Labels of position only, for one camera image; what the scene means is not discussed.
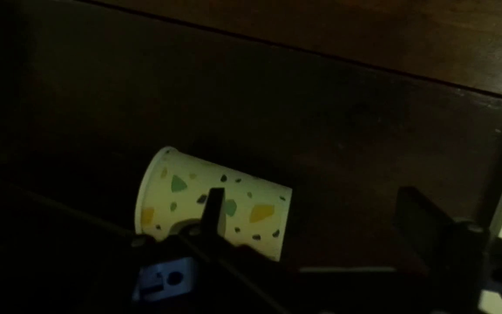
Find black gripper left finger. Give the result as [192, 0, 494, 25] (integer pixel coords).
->
[201, 189, 226, 236]

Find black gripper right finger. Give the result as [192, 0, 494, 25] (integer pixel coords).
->
[395, 187, 487, 285]

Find white speckled paper cup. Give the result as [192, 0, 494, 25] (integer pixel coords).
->
[135, 147, 293, 262]

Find dark wooden secretary cabinet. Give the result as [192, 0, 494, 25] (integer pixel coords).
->
[0, 0, 502, 271]

